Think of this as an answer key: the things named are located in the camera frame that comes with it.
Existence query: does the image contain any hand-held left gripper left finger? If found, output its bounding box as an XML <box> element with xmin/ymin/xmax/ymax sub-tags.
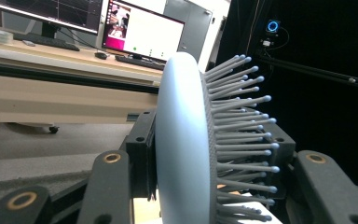
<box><xmin>125</xmin><ymin>108</ymin><xmax>158</xmax><ymax>201</ymax></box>

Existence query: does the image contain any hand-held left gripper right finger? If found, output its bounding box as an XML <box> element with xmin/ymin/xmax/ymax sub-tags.
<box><xmin>260</xmin><ymin>121</ymin><xmax>296</xmax><ymax>200</ymax></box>

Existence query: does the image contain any light blue hairbrush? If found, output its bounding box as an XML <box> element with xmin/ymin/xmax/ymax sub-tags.
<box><xmin>154</xmin><ymin>50</ymin><xmax>282</xmax><ymax>224</ymax></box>

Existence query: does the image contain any black curtain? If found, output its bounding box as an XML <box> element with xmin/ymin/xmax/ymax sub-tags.
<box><xmin>215</xmin><ymin>0</ymin><xmax>358</xmax><ymax>192</ymax></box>

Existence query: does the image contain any black stand bar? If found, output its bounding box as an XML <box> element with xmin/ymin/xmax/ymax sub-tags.
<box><xmin>255</xmin><ymin>54</ymin><xmax>358</xmax><ymax>91</ymax></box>

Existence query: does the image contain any grey office chair base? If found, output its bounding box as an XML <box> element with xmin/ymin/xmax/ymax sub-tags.
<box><xmin>7</xmin><ymin>121</ymin><xmax>61</xmax><ymax>135</ymax></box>

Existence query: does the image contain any black keyboard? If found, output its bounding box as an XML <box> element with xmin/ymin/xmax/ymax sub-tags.
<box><xmin>115</xmin><ymin>54</ymin><xmax>166</xmax><ymax>72</ymax></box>
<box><xmin>12</xmin><ymin>32</ymin><xmax>81</xmax><ymax>52</ymax></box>

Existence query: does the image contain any wooden desk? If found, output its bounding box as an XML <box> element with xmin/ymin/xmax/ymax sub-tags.
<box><xmin>0</xmin><ymin>29</ymin><xmax>164</xmax><ymax>171</ymax></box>

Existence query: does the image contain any monitor with pink white screen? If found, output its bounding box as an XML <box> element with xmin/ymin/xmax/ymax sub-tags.
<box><xmin>102</xmin><ymin>0</ymin><xmax>186</xmax><ymax>63</ymax></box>

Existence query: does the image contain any grey cabinet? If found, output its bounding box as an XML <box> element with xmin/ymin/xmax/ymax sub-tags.
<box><xmin>163</xmin><ymin>0</ymin><xmax>214</xmax><ymax>63</ymax></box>

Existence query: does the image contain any monitor with dark screen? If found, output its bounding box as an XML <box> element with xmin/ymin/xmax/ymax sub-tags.
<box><xmin>0</xmin><ymin>0</ymin><xmax>104</xmax><ymax>40</ymax></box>

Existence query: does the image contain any camera with blue ring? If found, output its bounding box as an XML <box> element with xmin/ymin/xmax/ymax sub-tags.
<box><xmin>262</xmin><ymin>19</ymin><xmax>282</xmax><ymax>49</ymax></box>

